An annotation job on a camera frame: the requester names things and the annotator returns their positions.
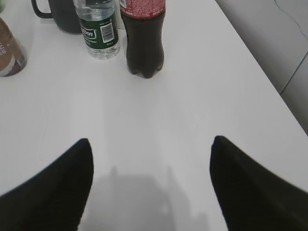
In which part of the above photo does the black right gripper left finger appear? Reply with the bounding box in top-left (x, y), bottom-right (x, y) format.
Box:
top-left (0, 138), bottom-right (93, 231)

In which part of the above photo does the dark cola bottle red label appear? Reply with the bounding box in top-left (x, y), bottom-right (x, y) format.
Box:
top-left (119, 0), bottom-right (166, 79)

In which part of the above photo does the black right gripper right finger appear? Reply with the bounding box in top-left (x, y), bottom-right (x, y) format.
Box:
top-left (209, 135), bottom-right (308, 231)

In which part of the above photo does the dark grey ceramic mug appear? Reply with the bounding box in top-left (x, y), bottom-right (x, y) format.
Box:
top-left (31, 0), bottom-right (82, 35)

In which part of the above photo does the brown Nescafe coffee bottle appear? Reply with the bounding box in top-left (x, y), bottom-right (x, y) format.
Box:
top-left (0, 18), bottom-right (27, 77)

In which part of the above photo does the clear water bottle green label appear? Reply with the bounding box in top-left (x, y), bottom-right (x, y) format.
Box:
top-left (73, 0), bottom-right (120, 60)

